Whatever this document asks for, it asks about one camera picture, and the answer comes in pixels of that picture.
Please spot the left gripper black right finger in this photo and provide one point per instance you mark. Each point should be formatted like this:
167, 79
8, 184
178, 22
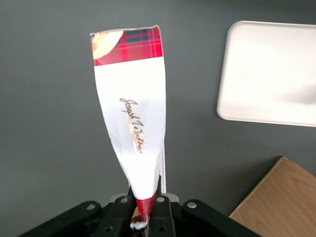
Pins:
192, 219

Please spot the wooden drawer cabinet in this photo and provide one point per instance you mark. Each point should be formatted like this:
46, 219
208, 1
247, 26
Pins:
281, 205

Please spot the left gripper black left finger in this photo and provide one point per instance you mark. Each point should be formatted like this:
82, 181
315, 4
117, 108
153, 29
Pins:
93, 219

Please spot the red tartan cookie box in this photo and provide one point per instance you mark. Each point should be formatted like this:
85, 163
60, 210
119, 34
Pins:
130, 98

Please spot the beige plastic tray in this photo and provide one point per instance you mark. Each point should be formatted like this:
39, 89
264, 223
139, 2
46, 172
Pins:
269, 74

